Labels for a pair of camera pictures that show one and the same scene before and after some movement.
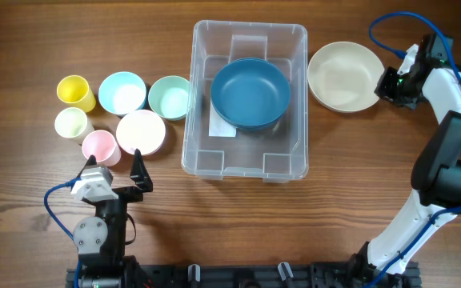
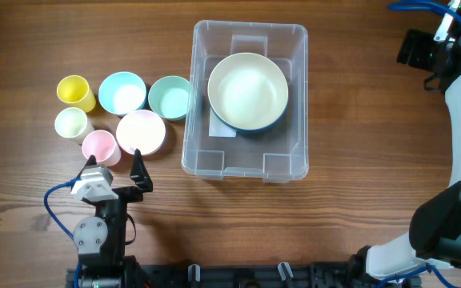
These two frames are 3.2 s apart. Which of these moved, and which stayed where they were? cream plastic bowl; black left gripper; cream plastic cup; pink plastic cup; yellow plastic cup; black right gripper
Moved: cream plastic bowl; black right gripper
Stayed: pink plastic cup; yellow plastic cup; cream plastic cup; black left gripper
